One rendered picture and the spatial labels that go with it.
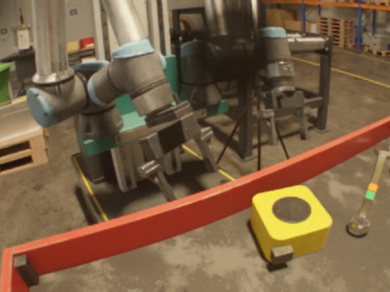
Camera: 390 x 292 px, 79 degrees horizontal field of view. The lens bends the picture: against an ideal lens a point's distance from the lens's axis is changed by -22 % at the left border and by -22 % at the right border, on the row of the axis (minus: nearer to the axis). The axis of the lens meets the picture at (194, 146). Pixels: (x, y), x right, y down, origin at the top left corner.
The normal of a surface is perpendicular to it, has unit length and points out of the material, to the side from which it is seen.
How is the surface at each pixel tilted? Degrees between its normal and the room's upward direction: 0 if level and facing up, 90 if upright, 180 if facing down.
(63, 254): 90
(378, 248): 0
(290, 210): 0
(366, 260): 0
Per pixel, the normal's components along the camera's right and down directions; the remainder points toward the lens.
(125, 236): 0.44, 0.38
